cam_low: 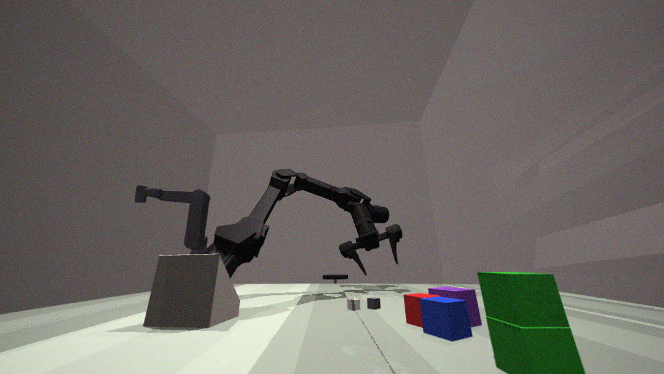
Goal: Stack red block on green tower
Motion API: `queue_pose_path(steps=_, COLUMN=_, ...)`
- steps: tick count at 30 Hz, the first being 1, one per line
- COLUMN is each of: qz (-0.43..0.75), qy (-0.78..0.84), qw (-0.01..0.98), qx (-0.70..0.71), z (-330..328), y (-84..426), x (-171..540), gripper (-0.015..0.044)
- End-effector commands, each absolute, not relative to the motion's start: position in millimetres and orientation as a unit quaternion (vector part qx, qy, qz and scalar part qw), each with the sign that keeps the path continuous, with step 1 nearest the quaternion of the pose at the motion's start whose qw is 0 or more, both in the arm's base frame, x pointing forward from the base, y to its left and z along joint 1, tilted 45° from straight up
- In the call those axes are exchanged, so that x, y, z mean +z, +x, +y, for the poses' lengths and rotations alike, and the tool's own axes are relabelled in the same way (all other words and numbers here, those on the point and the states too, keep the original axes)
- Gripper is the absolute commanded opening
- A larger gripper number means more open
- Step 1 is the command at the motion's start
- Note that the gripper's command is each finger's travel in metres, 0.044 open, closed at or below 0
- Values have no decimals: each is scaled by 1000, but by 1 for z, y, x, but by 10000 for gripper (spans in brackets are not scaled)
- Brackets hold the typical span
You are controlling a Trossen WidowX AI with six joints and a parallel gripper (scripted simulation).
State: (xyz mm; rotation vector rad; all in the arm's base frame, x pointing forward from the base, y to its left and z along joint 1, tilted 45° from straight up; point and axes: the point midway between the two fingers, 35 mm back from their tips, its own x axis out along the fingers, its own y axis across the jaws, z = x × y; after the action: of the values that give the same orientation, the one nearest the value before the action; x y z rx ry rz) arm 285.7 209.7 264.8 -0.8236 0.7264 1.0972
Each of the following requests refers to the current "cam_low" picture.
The blue block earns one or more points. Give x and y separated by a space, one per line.
446 318

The red block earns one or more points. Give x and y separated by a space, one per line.
412 308

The green block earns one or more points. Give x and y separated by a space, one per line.
522 299
529 350

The purple block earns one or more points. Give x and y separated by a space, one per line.
466 294

